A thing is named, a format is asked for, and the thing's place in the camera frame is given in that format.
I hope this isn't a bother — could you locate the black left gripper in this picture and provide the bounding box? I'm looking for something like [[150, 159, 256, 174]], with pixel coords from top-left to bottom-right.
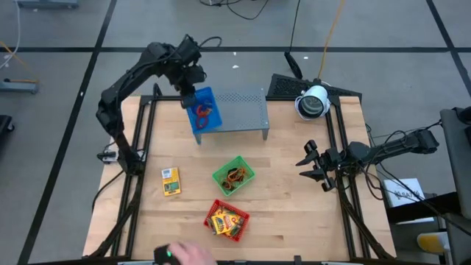
[[171, 63, 208, 110]]

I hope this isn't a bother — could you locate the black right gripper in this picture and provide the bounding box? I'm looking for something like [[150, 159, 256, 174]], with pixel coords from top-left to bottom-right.
[[295, 139, 349, 193]]

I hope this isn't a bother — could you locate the blue plastic basket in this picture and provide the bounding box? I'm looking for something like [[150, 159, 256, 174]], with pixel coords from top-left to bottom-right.
[[185, 86, 224, 135]]

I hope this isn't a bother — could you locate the green plastic basket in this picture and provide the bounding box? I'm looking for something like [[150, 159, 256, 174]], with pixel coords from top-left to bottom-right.
[[211, 155, 257, 197]]

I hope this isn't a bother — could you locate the small yellow green crayon box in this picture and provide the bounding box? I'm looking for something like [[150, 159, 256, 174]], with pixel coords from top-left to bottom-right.
[[160, 167, 183, 197]]

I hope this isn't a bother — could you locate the red plastic basket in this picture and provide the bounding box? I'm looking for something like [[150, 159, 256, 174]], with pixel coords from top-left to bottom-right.
[[203, 199, 251, 243]]

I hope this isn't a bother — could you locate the yellow orange crayon box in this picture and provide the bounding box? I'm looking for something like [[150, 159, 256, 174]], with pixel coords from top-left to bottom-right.
[[215, 206, 238, 217]]

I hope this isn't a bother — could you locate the black desk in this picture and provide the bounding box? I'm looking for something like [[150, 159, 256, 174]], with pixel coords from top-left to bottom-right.
[[386, 191, 471, 265]]

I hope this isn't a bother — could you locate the grey perforated metal shelf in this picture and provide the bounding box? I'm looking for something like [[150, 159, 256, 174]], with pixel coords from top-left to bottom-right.
[[192, 87, 271, 146]]

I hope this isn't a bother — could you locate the black mesh panel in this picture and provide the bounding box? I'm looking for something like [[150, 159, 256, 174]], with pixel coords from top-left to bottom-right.
[[266, 73, 364, 108]]

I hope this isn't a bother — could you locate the white cardboard box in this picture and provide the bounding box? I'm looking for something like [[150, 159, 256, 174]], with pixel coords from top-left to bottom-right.
[[383, 178, 427, 209]]

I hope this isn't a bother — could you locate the yellow container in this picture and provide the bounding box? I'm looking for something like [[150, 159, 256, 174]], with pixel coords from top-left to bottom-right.
[[416, 232, 448, 255]]

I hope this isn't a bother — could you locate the person's hand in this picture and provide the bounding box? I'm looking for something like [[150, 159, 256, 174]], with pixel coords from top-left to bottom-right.
[[171, 241, 219, 265]]

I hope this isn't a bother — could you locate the grey cabinet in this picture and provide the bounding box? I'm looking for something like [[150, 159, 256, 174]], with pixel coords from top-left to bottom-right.
[[440, 107, 471, 222]]

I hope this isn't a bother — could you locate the black handheld device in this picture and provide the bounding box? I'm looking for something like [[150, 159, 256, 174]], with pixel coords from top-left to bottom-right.
[[153, 244, 182, 265]]

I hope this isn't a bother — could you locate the grey floor base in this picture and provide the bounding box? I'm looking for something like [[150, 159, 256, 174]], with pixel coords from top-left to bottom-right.
[[0, 78, 40, 95]]

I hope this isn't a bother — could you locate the grey floor object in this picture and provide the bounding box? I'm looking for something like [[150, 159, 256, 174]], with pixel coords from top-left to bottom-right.
[[16, 0, 80, 10]]

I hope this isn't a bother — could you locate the black floor object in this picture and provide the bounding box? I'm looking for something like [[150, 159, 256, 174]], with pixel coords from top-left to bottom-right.
[[0, 114, 15, 134]]

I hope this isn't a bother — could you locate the black table frame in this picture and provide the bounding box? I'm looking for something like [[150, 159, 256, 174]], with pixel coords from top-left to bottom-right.
[[88, 82, 397, 261]]

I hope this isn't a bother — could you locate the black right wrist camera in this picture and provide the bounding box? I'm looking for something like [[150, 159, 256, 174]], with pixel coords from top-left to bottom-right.
[[326, 149, 342, 166]]

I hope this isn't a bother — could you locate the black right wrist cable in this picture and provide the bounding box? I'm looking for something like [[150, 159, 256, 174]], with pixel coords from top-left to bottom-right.
[[341, 161, 386, 202]]

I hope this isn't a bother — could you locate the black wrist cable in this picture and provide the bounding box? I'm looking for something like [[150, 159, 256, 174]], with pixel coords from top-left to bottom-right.
[[341, 161, 386, 202], [198, 35, 223, 49]]

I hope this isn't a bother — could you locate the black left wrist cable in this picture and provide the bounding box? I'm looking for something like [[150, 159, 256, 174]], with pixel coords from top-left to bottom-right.
[[198, 35, 223, 49]]

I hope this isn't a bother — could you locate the black hanging cable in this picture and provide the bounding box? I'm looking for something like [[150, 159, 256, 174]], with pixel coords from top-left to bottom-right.
[[284, 0, 304, 80]]

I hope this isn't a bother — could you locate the yellow hanging cable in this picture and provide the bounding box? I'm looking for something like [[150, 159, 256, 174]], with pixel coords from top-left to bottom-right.
[[317, 0, 346, 81]]

